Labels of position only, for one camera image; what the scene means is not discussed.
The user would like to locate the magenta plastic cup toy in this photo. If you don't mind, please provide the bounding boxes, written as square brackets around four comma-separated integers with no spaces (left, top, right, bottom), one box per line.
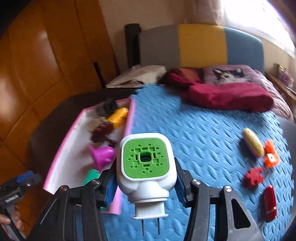
[88,145,116,172]

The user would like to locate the white green plug-in device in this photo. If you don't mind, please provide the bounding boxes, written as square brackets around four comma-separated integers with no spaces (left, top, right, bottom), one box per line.
[116,133,178,237]

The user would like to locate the dark brown gold ornament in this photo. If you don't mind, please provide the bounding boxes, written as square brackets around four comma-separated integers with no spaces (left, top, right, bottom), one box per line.
[88,117,114,143]

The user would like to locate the orange toy car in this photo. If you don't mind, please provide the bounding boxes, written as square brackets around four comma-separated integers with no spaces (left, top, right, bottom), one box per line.
[107,107,129,130]

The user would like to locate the black grey cylinder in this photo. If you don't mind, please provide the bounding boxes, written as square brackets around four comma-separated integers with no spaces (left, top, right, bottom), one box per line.
[95,99,118,117]

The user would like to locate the red puzzle piece block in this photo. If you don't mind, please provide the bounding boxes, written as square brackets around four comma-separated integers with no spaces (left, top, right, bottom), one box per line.
[243,167,264,188]

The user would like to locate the yellow oval perforated object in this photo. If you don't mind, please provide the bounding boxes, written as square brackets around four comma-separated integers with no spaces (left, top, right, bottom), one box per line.
[242,128,265,158]

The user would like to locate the red metallic cylinder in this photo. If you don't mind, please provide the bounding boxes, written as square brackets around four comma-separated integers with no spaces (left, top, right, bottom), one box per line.
[263,185,277,222]

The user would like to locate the orange linked cubes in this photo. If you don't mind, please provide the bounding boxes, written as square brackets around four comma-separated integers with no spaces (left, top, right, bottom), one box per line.
[264,139,280,168]

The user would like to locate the person's left hand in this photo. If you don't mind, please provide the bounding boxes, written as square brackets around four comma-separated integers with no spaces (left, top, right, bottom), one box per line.
[0,210,24,241]

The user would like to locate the pink shallow cardboard box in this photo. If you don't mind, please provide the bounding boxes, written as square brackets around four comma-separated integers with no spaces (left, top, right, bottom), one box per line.
[43,97,135,215]

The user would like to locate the blue foam puzzle mat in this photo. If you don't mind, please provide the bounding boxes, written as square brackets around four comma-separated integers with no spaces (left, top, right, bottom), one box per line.
[101,83,290,241]

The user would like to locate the dark red folded blanket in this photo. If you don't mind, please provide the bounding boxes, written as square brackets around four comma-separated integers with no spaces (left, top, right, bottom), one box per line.
[159,67,273,113]

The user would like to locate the beige canvas bag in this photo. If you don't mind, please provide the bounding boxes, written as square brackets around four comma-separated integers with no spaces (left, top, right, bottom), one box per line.
[106,65,167,88]

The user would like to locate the cat print pillow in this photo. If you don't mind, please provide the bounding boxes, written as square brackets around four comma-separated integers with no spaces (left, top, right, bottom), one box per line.
[204,65,266,90]

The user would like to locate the pink striped bedsheet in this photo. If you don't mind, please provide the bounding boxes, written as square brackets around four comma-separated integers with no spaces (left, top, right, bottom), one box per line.
[254,69,293,121]

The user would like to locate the wooden wardrobe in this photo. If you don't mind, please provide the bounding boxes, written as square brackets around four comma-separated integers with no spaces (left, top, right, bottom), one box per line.
[1,1,119,182]

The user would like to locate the wooden side table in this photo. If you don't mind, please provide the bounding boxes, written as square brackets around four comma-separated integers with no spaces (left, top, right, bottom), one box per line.
[265,72,296,105]

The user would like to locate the grey yellow blue headboard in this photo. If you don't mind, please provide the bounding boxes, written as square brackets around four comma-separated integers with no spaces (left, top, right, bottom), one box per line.
[139,24,264,72]

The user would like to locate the black rolled mat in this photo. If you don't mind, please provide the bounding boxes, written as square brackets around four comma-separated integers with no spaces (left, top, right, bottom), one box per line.
[125,23,142,68]

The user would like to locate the purple box on table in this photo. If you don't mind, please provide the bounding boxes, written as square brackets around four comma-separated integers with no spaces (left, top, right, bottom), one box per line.
[276,64,294,88]

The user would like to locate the pink curtain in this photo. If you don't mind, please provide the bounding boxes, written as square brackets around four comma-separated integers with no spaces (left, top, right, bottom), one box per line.
[184,0,225,26]

